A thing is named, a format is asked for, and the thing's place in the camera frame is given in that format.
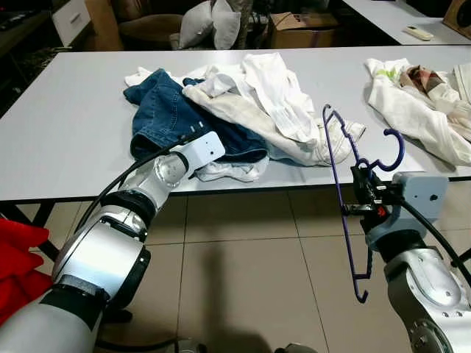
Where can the grey pillow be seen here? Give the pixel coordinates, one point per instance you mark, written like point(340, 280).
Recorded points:
point(197, 28)
point(227, 26)

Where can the blue denim jeans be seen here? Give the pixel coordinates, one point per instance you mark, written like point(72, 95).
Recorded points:
point(169, 110)

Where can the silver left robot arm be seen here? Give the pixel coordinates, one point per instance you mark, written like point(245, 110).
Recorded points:
point(103, 257)

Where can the open brown cardboard box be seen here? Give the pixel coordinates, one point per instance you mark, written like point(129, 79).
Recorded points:
point(302, 33)

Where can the white remote control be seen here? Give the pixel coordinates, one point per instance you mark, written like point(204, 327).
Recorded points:
point(419, 32)

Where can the beige trousers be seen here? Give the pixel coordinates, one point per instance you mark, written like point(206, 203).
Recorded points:
point(243, 114)

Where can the white shirt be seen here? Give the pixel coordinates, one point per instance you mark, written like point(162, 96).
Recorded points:
point(276, 95)

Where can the folded cream garment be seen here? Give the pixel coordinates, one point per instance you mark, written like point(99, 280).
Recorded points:
point(462, 81)

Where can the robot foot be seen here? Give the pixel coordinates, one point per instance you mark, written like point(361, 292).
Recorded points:
point(190, 346)
point(296, 348)

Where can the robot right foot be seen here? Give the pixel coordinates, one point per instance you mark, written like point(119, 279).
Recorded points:
point(296, 348)

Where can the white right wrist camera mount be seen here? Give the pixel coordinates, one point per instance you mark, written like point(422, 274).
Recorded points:
point(419, 195)

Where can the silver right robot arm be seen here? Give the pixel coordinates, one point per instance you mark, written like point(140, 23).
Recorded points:
point(427, 294)

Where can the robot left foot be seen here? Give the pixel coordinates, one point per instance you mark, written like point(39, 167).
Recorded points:
point(190, 346)

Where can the brown plaid cloth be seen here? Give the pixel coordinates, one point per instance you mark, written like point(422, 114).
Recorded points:
point(423, 77)

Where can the white drawer unit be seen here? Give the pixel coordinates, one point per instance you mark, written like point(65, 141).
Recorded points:
point(72, 20)

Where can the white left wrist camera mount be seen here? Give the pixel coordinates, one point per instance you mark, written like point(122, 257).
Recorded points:
point(206, 151)

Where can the cream jacket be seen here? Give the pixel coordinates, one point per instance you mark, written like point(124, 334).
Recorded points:
point(412, 110)

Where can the large white table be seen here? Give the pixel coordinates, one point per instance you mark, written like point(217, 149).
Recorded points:
point(59, 187)

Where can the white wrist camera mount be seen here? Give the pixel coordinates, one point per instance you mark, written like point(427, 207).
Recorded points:
point(419, 195)
point(206, 151)

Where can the small white table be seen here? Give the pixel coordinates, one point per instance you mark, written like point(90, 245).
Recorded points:
point(390, 15)

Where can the pale beige garment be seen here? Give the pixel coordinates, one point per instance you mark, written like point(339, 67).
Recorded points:
point(458, 112)

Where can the brown armchair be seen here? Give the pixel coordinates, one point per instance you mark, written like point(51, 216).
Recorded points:
point(147, 29)

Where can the wooden speaker box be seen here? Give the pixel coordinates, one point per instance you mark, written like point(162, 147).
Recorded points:
point(460, 15)

